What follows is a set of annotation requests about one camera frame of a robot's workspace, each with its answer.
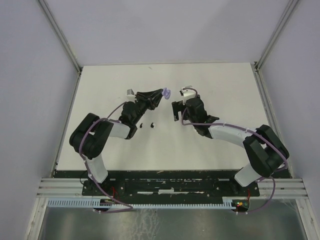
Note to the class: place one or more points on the right aluminium frame post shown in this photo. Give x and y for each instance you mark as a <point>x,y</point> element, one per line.
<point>279,28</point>

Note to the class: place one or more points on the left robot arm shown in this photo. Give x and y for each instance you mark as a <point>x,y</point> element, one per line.
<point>91,135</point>

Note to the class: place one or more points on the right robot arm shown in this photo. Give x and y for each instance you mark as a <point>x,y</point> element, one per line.
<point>265,151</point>

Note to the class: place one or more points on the left aluminium frame post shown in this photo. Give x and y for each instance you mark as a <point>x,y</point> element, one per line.
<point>44,6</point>

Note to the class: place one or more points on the purple earbud charging case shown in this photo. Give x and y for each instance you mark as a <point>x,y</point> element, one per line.
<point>166,93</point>

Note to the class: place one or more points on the white slotted cable duct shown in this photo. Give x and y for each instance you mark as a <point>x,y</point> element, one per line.
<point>100,203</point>

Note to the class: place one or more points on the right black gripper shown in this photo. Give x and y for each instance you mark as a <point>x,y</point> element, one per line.
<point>177,106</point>

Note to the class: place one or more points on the aluminium frame post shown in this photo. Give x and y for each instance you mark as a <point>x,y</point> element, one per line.
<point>44,6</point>
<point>279,28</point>

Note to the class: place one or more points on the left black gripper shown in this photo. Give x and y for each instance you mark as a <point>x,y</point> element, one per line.
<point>156,95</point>

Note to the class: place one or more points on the aluminium front rail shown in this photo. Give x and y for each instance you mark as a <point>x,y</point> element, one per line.
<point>72,188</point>

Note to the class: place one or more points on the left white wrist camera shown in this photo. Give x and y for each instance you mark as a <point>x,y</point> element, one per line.
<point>130,94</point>

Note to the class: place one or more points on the right controller board with LEDs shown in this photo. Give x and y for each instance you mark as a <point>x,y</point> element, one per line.
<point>242,205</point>

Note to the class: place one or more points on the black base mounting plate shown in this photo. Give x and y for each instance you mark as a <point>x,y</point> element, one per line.
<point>210,183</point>

